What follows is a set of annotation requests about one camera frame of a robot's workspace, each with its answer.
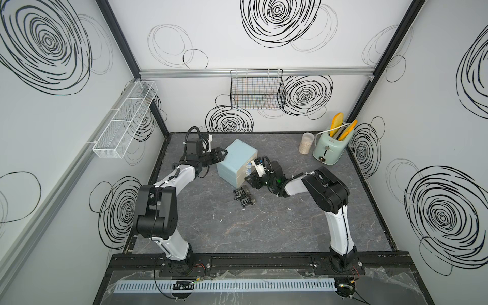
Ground yellow toast slice right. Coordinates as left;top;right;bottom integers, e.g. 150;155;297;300
338;120;358;141

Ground light blue drawer cabinet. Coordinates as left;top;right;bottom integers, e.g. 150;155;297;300
217;139;258;188

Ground black cookie pack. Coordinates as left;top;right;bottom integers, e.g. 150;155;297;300
240;196;255;209
233;187;247;201

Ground yellow toast slice left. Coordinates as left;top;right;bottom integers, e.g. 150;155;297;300
329;113;343;137

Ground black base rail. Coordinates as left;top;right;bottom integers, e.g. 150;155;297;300
105;251;414;277

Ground white mesh wall shelf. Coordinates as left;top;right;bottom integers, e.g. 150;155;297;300
93;80;158;159

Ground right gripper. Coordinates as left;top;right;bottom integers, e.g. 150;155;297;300
244;171;277;190

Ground clear jar with grains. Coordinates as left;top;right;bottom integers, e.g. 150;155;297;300
299;132;315;155

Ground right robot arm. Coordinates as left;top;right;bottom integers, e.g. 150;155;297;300
245;156;357;273

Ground white slotted cable duct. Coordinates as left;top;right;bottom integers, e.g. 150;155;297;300
113;278;338;294

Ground mint green toaster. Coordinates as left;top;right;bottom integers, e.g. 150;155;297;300
313;132;354;165

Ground yellow toast slice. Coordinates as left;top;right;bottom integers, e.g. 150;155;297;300
329;113;343;137
338;120;358;141

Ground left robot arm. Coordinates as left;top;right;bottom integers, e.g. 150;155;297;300
132;126;228;271

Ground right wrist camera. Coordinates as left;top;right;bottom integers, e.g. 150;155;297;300
251;158;266;177

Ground black wire wall basket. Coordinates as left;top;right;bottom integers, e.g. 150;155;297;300
230;69;284;110

